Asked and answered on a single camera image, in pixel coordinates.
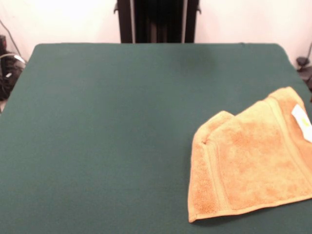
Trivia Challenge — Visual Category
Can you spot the dark green table cloth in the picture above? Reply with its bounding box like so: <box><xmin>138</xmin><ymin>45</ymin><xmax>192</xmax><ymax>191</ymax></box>
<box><xmin>0</xmin><ymin>43</ymin><xmax>312</xmax><ymax>234</ymax></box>

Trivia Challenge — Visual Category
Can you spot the grey cable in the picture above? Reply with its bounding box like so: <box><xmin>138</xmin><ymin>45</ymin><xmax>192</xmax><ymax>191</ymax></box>
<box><xmin>0</xmin><ymin>19</ymin><xmax>26</xmax><ymax>65</ymax></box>

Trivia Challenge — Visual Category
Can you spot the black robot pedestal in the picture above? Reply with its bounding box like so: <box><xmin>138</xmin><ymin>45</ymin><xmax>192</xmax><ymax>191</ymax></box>
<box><xmin>113</xmin><ymin>0</ymin><xmax>202</xmax><ymax>44</ymax></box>

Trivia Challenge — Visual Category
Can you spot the tan terry towel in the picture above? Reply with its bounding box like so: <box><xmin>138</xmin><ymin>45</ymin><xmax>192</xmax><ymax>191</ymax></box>
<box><xmin>187</xmin><ymin>86</ymin><xmax>312</xmax><ymax>223</ymax></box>

